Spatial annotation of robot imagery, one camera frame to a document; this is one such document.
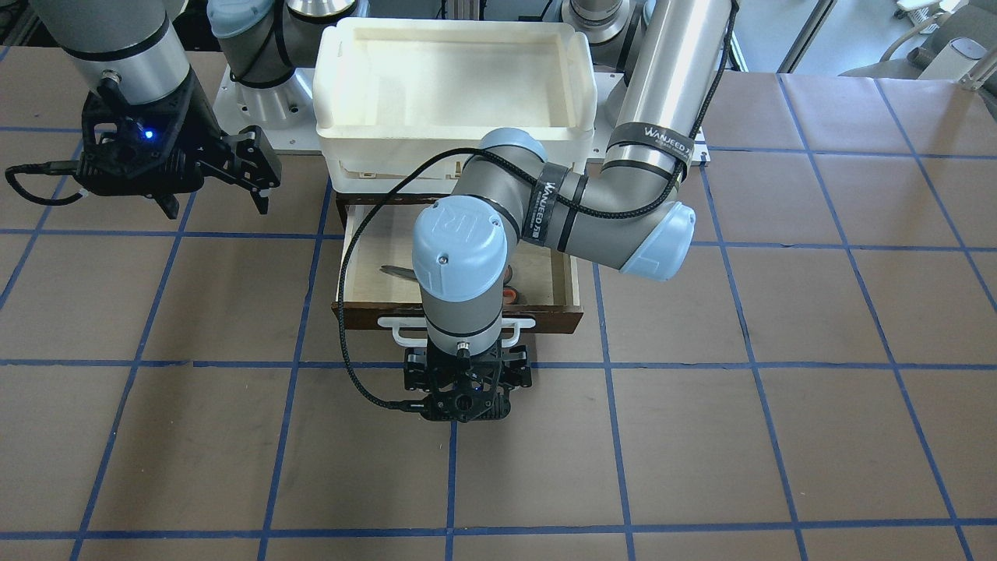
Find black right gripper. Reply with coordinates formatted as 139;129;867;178
77;74;227;219

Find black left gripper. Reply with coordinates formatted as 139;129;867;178
403;342;533;422

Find orange handled scissors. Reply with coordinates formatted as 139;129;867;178
379;263;524;306

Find light wooden drawer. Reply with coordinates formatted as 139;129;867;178
333;204;583;348

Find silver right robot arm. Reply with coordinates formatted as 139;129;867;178
5;1;281;219

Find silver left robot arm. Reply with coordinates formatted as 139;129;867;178
396;1;738;422

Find dark brown wooden cabinet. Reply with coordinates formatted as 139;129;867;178
331;191;585;334

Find white plastic tray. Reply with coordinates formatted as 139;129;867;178
312;17;597;195

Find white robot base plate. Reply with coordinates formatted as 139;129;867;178
213;68;321;155

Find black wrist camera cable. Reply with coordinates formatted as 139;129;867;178
336;146;585;411

